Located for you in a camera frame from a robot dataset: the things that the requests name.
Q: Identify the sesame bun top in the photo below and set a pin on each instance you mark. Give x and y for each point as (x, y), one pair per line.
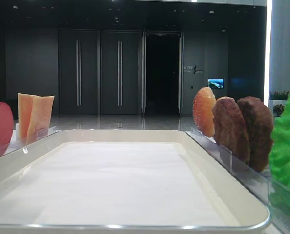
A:
(203, 104)

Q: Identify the upper potted plant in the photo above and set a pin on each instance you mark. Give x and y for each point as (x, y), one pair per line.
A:
(278, 95)

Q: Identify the lower potted plant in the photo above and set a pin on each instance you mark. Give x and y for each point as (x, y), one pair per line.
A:
(278, 110)

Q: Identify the white paper tray liner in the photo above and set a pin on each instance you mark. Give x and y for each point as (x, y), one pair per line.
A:
(113, 184)

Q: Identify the left clear acrylic holder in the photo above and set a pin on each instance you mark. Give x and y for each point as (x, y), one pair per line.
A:
(15, 143)

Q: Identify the clear acrylic holder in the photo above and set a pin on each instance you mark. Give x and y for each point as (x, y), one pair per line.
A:
(15, 143)
(259, 184)

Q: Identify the front brown meat patty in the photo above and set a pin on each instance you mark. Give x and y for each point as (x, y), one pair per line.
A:
(231, 130)

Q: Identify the right clear acrylic holder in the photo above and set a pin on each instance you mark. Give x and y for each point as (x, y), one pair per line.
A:
(259, 184)

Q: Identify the potted plant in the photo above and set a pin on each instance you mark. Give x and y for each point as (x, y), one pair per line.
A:
(278, 95)
(278, 110)

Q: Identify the rear brown meat patty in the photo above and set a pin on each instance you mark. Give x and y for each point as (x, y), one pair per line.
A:
(259, 123)

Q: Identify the brown meat patty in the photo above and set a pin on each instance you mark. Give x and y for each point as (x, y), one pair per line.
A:
(231, 130)
(259, 123)

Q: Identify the rear orange cheese slice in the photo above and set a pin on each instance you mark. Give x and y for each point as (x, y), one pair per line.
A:
(25, 102)

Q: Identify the middle dark double door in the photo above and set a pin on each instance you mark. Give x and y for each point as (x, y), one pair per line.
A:
(119, 73)

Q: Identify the small wall display screen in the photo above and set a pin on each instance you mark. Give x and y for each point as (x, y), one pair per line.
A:
(215, 83)

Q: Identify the green lettuce leaf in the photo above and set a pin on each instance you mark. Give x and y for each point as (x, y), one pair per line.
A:
(279, 160)

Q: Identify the white rectangular tray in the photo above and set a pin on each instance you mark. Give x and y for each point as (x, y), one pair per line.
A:
(252, 215)

